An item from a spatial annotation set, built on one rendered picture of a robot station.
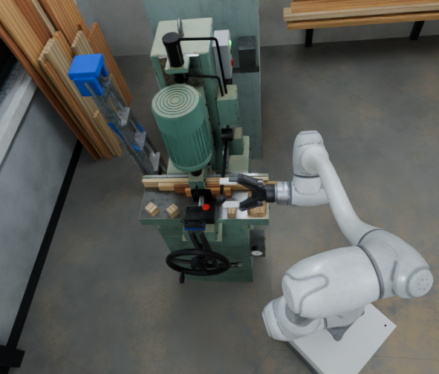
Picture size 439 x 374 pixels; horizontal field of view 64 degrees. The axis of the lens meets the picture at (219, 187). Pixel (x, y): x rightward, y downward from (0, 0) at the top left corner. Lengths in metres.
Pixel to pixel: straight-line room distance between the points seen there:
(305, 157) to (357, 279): 0.57
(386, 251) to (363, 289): 0.10
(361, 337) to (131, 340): 1.41
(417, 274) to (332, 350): 0.85
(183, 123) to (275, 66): 2.54
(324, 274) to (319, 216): 1.83
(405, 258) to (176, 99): 0.85
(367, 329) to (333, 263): 0.89
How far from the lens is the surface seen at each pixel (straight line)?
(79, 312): 2.66
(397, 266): 0.87
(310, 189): 1.35
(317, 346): 1.64
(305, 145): 1.31
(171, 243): 1.90
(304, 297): 0.83
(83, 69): 2.11
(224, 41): 1.46
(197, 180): 1.56
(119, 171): 3.08
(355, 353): 1.67
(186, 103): 1.24
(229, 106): 1.50
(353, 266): 0.84
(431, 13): 3.50
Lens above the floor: 2.31
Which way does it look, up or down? 57 degrees down
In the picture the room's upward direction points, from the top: 12 degrees counter-clockwise
